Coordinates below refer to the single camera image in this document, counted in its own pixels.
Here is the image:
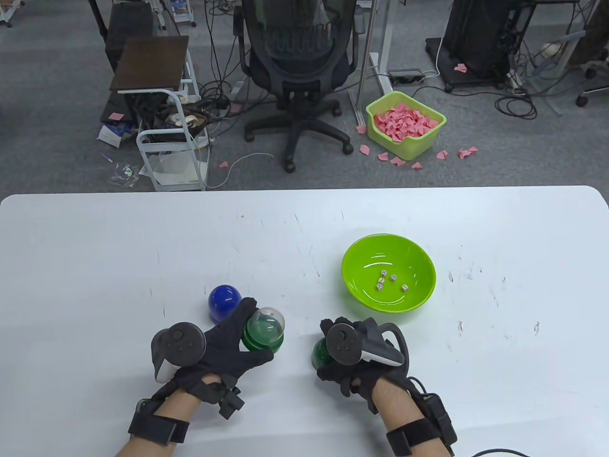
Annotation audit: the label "coiled black cable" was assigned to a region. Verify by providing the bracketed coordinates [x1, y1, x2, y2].
[494, 88, 539, 120]

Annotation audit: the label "person's right hand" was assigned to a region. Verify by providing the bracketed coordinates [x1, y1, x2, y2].
[316, 317, 414, 415]

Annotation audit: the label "white metal utility cart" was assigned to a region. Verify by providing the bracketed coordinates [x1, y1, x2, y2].
[137, 89, 212, 192]

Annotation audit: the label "black mesh office chair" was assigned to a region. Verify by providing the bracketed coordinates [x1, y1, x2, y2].
[233, 0, 367, 173]

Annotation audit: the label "person's left forearm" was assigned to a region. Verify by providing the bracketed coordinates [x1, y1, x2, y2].
[114, 376, 222, 457]

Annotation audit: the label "black round VR controller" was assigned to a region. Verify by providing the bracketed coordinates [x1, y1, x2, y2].
[326, 318, 406, 368]
[151, 322, 206, 384]

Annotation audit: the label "green dome dice cup cover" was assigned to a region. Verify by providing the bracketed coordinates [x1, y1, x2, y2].
[311, 338, 334, 369]

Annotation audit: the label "grey chair base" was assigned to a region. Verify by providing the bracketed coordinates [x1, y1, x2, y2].
[523, 29, 609, 116]

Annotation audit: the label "grey power box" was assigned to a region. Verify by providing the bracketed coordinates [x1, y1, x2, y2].
[387, 69, 425, 86]

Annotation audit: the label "green dice cup base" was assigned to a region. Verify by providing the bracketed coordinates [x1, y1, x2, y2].
[242, 328, 285, 354]

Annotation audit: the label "brown top side table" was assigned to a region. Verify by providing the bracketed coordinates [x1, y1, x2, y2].
[109, 36, 200, 103]

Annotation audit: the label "blue dome dice cup cover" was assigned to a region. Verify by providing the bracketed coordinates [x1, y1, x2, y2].
[208, 285, 246, 324]

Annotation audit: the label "white desk frame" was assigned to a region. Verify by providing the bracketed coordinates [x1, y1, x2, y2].
[349, 0, 396, 127]

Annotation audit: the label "scattered pink paper scraps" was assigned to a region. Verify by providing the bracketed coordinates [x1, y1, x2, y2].
[356, 125, 479, 170]

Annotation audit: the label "clear plastic dome cover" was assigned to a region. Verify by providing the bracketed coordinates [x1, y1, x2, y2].
[247, 307, 286, 341]

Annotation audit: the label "person's left hand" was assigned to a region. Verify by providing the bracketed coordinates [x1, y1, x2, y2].
[151, 298, 275, 397]

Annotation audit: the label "white blue cardboard box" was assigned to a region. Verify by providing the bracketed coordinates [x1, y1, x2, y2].
[97, 121, 138, 148]

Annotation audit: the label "black wrist camera strap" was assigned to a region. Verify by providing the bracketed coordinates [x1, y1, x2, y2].
[386, 393, 458, 457]
[128, 399, 191, 446]

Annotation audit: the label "black wheeled platform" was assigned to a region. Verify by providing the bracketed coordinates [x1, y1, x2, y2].
[424, 37, 514, 94]

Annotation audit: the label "white cable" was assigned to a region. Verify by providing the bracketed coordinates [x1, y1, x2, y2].
[206, 152, 275, 189]

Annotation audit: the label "person's right forearm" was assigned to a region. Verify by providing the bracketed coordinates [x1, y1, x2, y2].
[371, 378, 457, 457]

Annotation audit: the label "white wheeled rack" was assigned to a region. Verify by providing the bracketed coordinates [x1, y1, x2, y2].
[155, 0, 196, 30]
[0, 0, 25, 28]

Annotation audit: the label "light green plastic bin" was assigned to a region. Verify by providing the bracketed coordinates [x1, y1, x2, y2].
[365, 91, 447, 161]

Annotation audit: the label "dark side table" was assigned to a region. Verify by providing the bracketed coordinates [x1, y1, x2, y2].
[89, 0, 155, 72]

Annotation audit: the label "lime green plastic bowl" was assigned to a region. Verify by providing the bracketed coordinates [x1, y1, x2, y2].
[341, 233, 437, 314]

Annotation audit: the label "black computer tower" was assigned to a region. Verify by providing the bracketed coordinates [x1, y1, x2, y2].
[442, 0, 514, 80]

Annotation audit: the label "pile of pink papers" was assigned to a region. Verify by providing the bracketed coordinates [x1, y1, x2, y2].
[373, 102, 441, 142]

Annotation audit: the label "clear plastic bag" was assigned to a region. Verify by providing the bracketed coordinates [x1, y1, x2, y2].
[108, 163, 141, 188]

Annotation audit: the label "black cable bundle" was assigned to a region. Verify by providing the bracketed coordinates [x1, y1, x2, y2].
[197, 0, 246, 139]

